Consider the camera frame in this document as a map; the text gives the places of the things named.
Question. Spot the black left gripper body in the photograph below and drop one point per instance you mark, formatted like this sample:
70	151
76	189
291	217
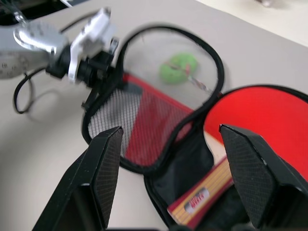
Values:
96	69

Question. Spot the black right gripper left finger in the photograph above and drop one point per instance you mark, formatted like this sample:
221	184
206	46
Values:
84	183

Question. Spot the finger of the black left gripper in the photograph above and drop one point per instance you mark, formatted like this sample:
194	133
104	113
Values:
91	99
114	47

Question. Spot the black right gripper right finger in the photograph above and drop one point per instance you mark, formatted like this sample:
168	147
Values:
260	173

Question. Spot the black mesh paddle case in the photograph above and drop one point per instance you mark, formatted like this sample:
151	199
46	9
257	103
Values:
154	125

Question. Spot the red table tennis paddle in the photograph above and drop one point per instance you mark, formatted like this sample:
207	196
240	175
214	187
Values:
264	113

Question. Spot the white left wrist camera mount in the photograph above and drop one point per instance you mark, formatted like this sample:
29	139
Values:
91	36

